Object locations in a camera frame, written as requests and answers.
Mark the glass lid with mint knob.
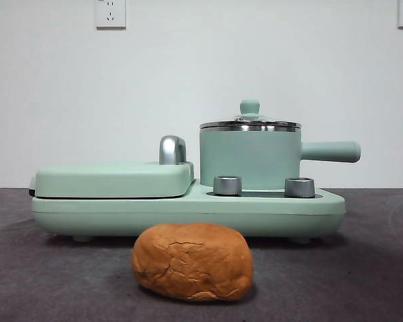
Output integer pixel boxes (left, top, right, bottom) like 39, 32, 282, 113
199, 99, 301, 132

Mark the brown potato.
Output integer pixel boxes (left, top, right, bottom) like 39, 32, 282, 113
131, 222, 253, 301

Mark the mint green steamer pot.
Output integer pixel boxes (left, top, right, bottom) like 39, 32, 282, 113
199, 127, 361, 189

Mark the silver control knob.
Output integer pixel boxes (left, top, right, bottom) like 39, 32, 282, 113
213, 174, 243, 196
283, 176, 315, 198

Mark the mint green breakfast machine base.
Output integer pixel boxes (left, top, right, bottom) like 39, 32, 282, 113
31, 177, 346, 244

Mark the chrome cover handle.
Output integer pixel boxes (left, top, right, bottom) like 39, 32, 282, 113
159, 135, 188, 166

